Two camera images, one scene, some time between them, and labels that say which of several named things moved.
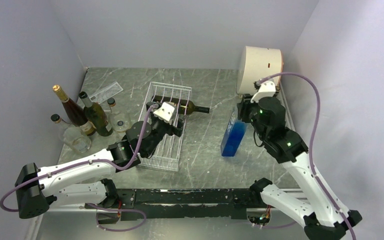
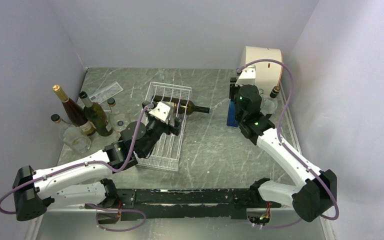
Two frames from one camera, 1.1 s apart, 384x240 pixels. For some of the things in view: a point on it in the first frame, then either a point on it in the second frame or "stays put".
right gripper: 244,106 -> 233,88
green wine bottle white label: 96,115 stays put
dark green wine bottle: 183,106 stays put
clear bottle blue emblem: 119,122 stays put
